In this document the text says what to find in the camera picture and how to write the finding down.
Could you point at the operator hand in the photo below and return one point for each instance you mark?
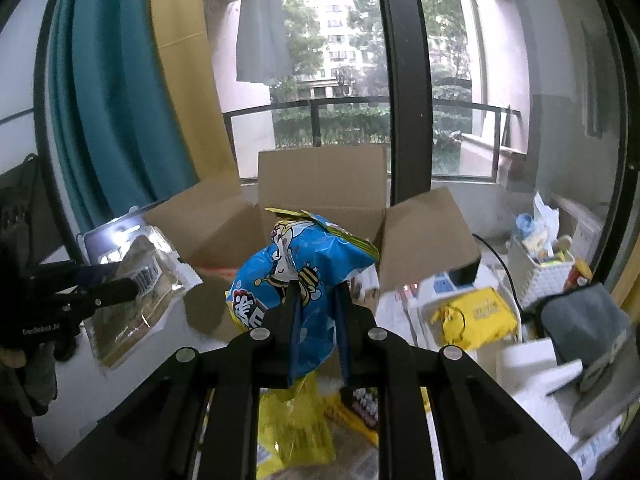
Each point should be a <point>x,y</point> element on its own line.
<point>29,378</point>

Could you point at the black power adapter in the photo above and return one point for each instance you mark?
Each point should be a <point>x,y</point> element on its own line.
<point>466,275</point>

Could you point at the white plastic basket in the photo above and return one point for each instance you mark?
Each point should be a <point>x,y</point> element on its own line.
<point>532,280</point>

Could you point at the grey pouch bag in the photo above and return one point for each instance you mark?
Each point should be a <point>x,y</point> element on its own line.
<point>585,324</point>

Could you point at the yellow curtain left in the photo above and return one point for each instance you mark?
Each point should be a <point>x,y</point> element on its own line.
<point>181,38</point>

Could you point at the teal curtain left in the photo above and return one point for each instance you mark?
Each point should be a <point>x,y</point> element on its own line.
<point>115,129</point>

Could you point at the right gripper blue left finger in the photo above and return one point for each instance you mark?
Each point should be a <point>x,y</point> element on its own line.
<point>280,350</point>

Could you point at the open cardboard box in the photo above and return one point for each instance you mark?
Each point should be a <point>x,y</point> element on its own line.
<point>215,228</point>

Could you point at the yellow black pink snack bag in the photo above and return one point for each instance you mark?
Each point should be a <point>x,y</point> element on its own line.
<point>355,409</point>

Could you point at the black balcony railing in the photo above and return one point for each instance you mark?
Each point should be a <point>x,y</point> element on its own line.
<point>470,139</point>

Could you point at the white air conditioner unit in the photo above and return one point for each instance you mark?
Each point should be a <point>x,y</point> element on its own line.
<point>581,225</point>

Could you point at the tablet showing clock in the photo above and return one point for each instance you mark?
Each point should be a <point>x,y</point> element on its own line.
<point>110,242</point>

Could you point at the blue cartoon snack bag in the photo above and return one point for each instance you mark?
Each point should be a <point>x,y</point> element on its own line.
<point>317,253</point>

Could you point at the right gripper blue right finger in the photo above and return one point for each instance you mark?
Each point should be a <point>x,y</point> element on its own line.
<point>357,351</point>

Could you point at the clear bread snack bag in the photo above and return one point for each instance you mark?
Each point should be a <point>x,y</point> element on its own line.
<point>161,277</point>

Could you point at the black window frame post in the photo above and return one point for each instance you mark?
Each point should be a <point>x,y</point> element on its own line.
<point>411,100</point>

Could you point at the white lamp base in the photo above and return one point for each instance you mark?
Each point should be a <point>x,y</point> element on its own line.
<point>533,367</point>

